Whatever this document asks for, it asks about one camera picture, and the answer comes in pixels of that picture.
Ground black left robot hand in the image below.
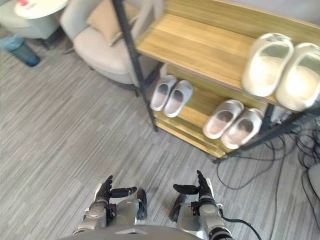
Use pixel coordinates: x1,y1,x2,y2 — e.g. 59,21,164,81
94,175,138,202

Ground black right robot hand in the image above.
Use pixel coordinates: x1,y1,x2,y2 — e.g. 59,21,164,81
172,170,215,201

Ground dark robot right foot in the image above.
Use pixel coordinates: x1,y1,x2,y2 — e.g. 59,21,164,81
169,193,188,223

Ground dark robot foot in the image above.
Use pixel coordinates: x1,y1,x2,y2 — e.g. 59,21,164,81
136,189,148,221
169,193,188,223

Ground silver robot left leg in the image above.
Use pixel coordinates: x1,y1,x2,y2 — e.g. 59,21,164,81
109,198,141,227

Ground silver robot leg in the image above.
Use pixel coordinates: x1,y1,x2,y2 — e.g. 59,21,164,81
176,202,201,232
109,198,141,227

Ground silver robot right leg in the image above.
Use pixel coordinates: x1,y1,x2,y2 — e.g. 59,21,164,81
176,202,201,232

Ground dark robot left foot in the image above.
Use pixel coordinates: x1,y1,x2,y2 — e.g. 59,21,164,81
136,189,148,221

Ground grey robot torso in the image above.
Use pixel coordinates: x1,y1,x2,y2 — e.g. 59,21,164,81
58,223,208,240

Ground beige grey slipper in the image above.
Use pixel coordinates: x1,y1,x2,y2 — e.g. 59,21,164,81
202,99,245,140
220,108,264,150

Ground large cream slipper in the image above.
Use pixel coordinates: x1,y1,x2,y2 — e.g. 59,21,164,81
241,32,295,98
275,42,320,112

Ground beige upholstered armchair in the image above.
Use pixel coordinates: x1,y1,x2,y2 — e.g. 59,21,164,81
59,0,161,89

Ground blue waste bin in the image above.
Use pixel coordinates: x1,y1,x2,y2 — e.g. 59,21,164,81
0,34,41,68

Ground tan cushion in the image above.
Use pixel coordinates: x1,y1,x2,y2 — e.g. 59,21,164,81
86,0,141,46

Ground round white side table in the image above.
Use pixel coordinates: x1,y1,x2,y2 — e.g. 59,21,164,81
0,0,70,41

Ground black cables on floor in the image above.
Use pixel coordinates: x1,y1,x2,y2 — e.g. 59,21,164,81
214,101,320,240

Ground wooden shoe rack black frame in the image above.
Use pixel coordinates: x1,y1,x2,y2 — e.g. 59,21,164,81
112,0,320,164

